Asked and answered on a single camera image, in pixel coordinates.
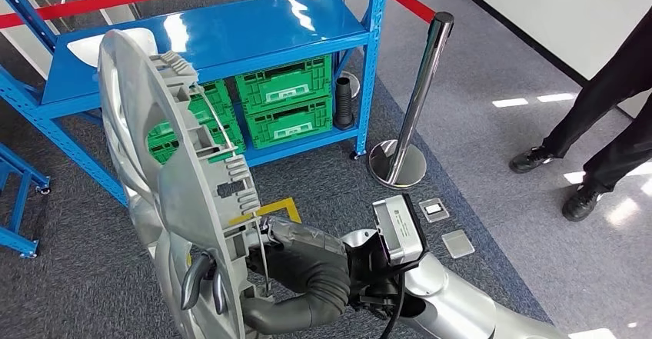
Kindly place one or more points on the white cabinet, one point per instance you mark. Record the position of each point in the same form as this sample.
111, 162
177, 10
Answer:
15, 56

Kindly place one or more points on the floor socket plate with outlet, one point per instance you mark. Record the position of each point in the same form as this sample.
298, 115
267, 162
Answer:
434, 210

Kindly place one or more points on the person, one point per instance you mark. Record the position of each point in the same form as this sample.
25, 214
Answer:
601, 102

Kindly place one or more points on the small blue metal rack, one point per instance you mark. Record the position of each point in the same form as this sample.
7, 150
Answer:
20, 168

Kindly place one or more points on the plain metal floor plate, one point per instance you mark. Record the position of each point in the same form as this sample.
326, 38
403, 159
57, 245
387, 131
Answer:
457, 244

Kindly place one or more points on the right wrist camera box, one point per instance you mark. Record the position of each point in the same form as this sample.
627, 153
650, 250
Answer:
400, 229

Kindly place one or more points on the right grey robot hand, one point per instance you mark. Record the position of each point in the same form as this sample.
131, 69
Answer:
295, 240

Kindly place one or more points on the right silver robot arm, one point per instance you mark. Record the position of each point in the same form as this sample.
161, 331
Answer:
458, 301

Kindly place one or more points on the white mirror cover part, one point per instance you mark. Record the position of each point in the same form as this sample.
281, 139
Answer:
86, 49

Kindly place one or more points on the grey plastic wheel hubcap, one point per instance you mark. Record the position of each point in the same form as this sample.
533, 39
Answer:
193, 209

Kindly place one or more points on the blue metal shelf rack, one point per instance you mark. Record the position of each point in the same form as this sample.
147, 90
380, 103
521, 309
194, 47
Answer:
229, 26

